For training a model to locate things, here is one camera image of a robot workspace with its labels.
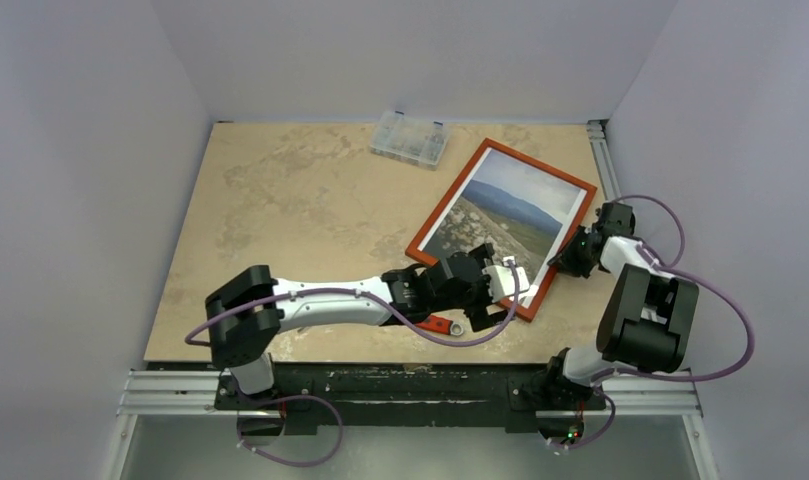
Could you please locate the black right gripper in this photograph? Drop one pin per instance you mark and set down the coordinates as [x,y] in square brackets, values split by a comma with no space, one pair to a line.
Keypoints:
[569,259]

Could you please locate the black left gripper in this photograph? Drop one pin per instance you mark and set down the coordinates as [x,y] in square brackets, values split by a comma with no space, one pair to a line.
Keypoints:
[478,316]

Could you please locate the red wooden photo frame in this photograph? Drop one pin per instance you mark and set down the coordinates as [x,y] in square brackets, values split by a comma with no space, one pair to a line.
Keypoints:
[470,199]

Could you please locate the landscape photo with flowers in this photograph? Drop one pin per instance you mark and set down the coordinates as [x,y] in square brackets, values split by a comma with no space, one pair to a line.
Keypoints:
[510,205]

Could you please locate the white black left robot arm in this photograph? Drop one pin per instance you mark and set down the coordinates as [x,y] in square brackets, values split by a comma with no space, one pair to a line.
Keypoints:
[245,314]

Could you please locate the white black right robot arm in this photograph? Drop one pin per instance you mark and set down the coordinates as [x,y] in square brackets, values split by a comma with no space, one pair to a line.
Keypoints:
[647,321]

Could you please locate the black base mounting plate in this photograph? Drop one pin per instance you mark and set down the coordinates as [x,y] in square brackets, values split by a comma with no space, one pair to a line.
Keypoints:
[305,421]

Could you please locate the clear plastic organizer box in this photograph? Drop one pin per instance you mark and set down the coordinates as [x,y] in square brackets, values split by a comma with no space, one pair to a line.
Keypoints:
[409,140]

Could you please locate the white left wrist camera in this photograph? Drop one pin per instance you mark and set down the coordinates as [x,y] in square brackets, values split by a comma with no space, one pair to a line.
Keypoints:
[507,279]

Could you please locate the red handled adjustable wrench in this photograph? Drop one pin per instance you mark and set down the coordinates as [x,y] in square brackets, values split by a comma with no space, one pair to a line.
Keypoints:
[441,325]

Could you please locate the aluminium right side rail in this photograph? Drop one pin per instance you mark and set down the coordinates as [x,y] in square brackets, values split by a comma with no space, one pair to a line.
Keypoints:
[603,159]

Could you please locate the aluminium rail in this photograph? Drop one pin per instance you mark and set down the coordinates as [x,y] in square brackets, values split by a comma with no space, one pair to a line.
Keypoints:
[603,159]
[192,393]

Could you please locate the aluminium front rail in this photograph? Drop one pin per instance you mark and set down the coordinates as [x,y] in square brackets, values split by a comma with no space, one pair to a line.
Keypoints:
[192,393]

